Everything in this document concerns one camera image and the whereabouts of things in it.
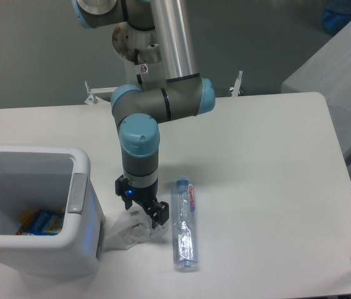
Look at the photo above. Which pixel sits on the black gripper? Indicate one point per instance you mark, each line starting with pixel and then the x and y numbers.
pixel 144 197

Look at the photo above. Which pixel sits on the grey covered side table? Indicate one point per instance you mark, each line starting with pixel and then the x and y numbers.
pixel 328 72

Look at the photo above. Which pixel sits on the clear plastic water bottle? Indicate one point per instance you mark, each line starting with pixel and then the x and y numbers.
pixel 184 226

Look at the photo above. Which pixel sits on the blue plastic bag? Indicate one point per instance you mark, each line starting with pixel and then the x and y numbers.
pixel 336 15

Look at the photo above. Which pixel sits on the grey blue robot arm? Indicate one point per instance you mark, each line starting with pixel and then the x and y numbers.
pixel 169 87

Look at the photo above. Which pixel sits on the white left base bracket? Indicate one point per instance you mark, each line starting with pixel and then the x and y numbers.
pixel 98 95

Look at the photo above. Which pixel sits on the blue yellow box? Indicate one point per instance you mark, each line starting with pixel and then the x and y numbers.
pixel 42 222

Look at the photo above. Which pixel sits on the white plastic wrapper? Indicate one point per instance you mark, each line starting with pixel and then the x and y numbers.
pixel 132 227

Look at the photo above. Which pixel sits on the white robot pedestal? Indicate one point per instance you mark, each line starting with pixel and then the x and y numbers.
pixel 139 51

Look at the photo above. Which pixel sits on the white base bracket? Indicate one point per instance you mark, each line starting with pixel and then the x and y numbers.
pixel 98 95
pixel 236 90

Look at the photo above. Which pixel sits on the white right base bracket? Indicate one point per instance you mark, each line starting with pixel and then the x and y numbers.
pixel 236 90

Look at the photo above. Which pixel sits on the white plastic trash can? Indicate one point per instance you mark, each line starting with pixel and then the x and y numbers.
pixel 51 178

